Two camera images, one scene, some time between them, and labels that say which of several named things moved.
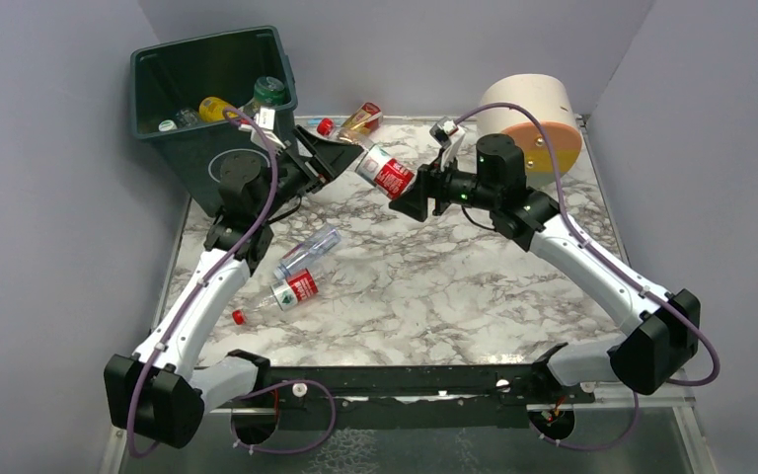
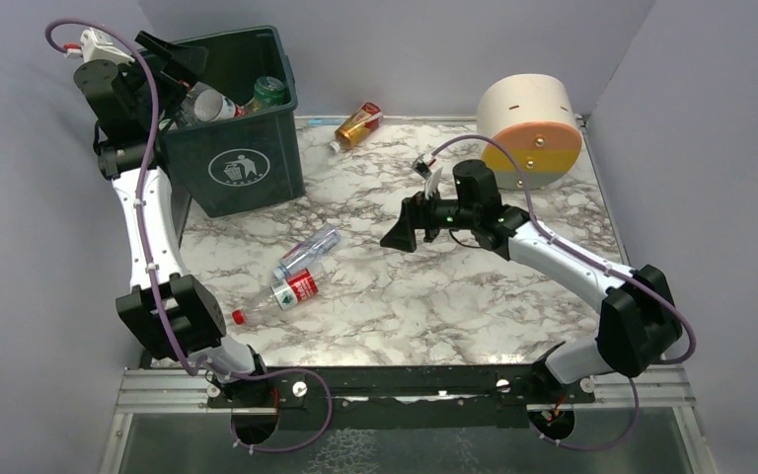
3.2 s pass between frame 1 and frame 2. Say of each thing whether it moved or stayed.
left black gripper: moved
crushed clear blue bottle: stayed
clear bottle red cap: moved
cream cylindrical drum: stayed
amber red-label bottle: stayed
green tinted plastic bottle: stayed
